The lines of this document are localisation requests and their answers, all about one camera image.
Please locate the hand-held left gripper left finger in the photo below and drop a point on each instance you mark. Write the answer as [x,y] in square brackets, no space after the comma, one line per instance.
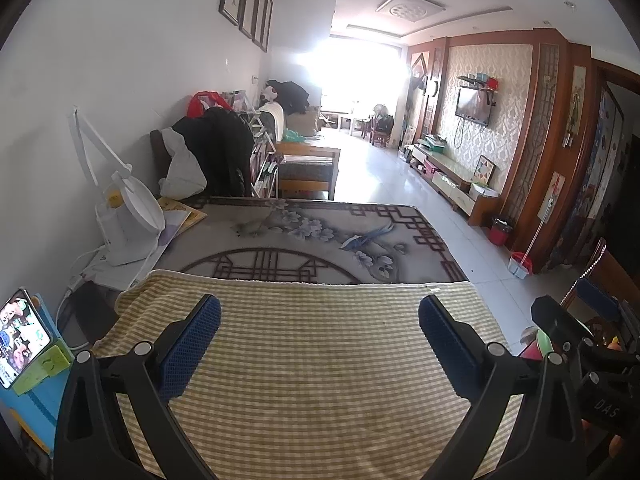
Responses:
[190,347]

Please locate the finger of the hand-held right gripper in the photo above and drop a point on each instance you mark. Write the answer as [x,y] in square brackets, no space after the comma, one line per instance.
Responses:
[550,317]
[597,294]

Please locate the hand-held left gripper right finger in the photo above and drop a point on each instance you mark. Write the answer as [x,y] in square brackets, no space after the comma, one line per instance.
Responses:
[447,347]

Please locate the red bin green rim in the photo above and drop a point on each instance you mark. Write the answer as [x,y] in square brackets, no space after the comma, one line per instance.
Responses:
[531,342]

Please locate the small red bin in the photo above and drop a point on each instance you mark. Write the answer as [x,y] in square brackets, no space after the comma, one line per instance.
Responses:
[501,232]

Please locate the colourful door posters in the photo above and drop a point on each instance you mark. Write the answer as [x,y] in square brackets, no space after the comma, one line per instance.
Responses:
[595,175]

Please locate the white power strip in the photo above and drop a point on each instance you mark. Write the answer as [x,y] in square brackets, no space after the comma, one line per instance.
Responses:
[87,272]

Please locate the yellow striped cloth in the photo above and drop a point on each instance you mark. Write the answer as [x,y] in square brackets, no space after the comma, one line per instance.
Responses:
[320,360]

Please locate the yellow picture book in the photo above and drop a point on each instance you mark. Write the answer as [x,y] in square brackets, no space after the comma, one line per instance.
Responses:
[189,212]

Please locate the white box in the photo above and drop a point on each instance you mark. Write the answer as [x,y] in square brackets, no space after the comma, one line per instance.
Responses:
[484,190]

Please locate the green phone holder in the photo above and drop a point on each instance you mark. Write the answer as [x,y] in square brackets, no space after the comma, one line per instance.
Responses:
[47,366]

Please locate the white desk lamp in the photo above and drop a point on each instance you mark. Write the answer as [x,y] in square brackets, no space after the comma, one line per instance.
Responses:
[140,210]

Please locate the grey patterned blanket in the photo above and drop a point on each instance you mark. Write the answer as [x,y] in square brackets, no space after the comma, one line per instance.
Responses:
[300,245]

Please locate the colourful framed picture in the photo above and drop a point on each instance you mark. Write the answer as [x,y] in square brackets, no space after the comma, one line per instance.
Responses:
[483,170]

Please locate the television cabinet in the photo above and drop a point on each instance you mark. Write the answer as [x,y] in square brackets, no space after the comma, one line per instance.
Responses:
[455,180]

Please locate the smartphone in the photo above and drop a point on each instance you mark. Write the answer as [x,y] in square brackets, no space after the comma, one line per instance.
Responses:
[22,335]

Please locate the blue stand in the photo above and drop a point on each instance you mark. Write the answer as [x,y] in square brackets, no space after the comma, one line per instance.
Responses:
[35,420]

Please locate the white plastic bag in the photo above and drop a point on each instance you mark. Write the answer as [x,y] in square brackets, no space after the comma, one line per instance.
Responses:
[185,170]

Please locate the dark wooden chair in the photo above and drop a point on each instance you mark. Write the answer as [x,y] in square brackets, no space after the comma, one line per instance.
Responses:
[159,160]

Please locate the black clothes pile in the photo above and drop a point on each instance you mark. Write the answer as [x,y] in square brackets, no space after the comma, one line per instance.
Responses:
[215,150]

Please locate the green storage box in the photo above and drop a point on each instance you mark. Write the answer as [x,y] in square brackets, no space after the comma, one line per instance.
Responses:
[432,144]

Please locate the wooden sofa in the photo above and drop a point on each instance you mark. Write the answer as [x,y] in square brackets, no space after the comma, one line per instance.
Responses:
[310,170]

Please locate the small wooden chair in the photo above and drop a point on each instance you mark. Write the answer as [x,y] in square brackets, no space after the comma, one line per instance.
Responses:
[380,132]

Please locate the teal cloth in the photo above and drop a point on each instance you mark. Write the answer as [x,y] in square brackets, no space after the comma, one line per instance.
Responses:
[293,136]

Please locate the red bag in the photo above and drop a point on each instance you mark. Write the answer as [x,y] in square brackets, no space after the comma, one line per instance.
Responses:
[200,102]

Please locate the low white table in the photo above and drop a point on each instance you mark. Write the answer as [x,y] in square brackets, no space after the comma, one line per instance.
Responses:
[351,121]

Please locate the white towel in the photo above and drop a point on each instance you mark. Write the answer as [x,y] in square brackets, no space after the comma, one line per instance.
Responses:
[275,116]

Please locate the grey cushion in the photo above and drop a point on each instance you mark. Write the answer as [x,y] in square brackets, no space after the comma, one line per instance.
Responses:
[304,122]

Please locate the plush toy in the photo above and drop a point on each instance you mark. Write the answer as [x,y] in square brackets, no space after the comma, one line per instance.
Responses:
[270,95]

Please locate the black bag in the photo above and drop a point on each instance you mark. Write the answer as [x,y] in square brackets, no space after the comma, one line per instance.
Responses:
[292,96]

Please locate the square ceiling light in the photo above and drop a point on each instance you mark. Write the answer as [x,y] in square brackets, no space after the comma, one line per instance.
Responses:
[410,8]

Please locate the wall scroll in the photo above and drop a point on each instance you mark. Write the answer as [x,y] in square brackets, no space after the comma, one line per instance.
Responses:
[576,105]

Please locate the wall television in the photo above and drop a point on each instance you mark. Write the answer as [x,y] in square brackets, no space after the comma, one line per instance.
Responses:
[472,106]

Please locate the wall shelf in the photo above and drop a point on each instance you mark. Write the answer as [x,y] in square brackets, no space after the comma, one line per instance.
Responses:
[480,82]

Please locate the diamond wall decoration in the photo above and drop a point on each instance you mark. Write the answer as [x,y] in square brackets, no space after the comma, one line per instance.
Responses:
[419,71]

